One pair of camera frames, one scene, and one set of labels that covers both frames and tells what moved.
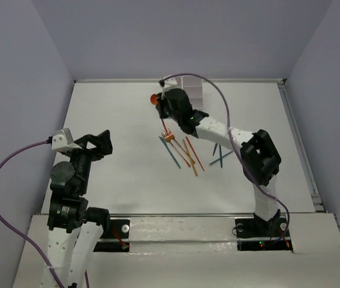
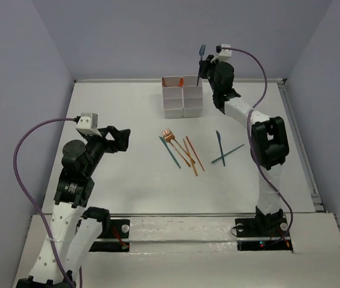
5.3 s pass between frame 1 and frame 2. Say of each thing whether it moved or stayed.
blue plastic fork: moved
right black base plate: stayed
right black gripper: moved
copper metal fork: stayed
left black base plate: stayed
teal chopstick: stayed
